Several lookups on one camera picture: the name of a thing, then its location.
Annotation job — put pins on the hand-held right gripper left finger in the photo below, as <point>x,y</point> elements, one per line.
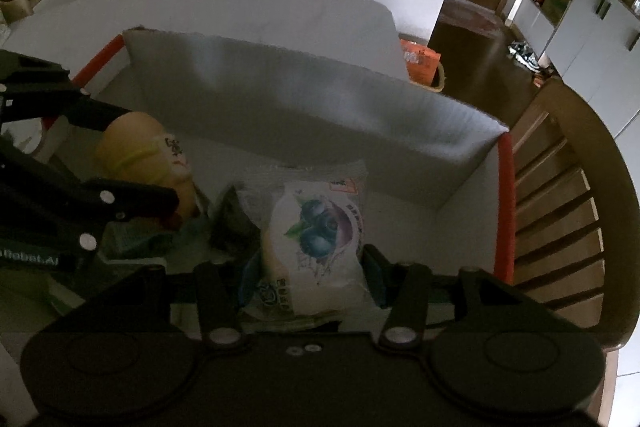
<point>214,294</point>

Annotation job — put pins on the orange printed packet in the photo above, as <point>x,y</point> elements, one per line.
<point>421,59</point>

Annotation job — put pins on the pair of shoes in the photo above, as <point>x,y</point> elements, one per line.
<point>525,54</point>

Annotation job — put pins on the wooden curved-back chair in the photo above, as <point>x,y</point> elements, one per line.
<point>570,217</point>

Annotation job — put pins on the orange plush toy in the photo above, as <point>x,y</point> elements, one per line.
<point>145,152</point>

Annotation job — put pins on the tall white cabinet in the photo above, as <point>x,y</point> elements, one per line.
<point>592,37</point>

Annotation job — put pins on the clear blueberry bread packet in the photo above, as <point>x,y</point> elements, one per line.
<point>312,237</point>

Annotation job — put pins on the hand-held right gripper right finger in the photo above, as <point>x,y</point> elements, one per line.
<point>375,278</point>

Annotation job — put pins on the red cardboard box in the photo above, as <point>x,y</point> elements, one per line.
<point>310,107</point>

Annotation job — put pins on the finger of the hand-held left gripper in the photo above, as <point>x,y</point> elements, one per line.
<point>115,202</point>
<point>75,104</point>

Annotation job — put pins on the black packet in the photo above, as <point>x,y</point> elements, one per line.
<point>232,219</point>

